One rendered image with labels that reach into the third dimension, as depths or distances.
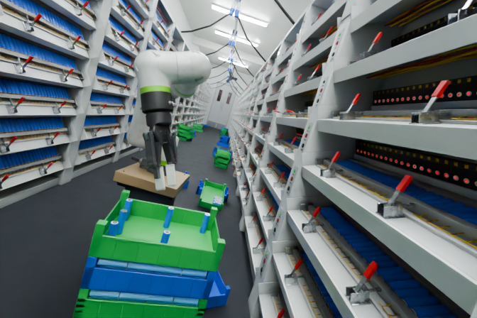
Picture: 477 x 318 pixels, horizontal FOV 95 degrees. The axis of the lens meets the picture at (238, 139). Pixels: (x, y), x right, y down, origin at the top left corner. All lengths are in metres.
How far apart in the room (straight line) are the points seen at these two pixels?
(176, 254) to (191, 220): 0.20
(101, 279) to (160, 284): 0.13
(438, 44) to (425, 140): 0.19
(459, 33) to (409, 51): 0.10
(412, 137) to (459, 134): 0.08
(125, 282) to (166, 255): 0.11
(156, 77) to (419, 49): 0.65
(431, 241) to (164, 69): 0.71
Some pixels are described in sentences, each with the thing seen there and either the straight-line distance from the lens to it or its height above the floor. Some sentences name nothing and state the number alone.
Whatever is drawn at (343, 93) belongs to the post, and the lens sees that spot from 0.94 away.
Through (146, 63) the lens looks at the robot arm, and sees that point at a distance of 0.72.
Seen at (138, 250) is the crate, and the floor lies 0.43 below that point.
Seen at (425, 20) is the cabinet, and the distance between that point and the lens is 1.02.
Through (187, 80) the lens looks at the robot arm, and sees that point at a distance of 0.74.
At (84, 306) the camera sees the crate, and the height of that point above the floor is 0.28.
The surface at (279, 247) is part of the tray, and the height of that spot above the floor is 0.34.
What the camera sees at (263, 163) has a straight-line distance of 1.58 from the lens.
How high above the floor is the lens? 0.79
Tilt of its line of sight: 5 degrees down
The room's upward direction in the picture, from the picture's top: 17 degrees clockwise
